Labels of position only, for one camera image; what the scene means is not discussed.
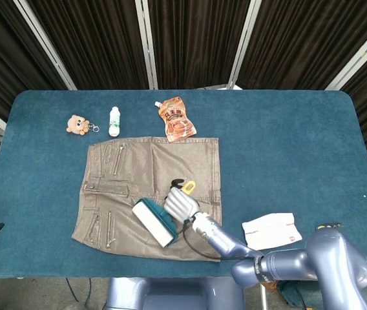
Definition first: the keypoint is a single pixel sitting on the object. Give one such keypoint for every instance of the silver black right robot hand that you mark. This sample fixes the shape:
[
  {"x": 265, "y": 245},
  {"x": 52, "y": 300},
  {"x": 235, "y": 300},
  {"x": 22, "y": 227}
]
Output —
[{"x": 180, "y": 205}]

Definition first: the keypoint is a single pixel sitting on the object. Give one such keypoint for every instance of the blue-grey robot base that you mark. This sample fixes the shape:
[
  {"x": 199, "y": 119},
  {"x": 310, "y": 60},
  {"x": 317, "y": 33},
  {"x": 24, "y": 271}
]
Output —
[{"x": 174, "y": 294}]

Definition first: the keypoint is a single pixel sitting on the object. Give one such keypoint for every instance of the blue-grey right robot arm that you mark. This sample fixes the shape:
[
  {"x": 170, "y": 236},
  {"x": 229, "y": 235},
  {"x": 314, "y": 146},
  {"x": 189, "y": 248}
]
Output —
[{"x": 332, "y": 258}]

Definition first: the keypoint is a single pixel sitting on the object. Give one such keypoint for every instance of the brown skirt with zippers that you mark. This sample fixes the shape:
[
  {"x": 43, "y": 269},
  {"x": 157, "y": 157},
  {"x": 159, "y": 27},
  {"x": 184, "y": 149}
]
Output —
[{"x": 138, "y": 168}]

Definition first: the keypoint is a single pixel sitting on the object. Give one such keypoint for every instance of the brown sauce spout pouch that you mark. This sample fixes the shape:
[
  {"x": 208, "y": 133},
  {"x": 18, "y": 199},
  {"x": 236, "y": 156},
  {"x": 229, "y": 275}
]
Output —
[{"x": 177, "y": 122}]

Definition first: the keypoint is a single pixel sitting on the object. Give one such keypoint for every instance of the folded white pink cloth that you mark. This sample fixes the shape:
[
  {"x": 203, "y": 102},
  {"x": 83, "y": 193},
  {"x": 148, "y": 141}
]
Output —
[{"x": 269, "y": 229}]

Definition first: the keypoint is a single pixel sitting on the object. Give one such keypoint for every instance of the small white green bottle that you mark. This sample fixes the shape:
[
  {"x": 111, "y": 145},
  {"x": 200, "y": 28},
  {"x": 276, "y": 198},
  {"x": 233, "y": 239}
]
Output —
[{"x": 114, "y": 122}]

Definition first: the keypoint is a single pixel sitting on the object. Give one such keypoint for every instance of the metal table leg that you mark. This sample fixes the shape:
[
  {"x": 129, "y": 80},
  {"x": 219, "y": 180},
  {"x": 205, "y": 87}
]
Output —
[{"x": 263, "y": 297}]

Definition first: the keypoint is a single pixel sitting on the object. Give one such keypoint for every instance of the blue table cloth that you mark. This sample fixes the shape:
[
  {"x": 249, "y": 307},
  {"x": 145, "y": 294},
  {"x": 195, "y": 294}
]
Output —
[{"x": 283, "y": 129}]

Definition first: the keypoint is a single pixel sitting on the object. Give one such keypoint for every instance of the black yellow small tool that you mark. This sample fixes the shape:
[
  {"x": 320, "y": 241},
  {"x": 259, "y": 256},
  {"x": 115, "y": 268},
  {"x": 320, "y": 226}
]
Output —
[{"x": 327, "y": 226}]

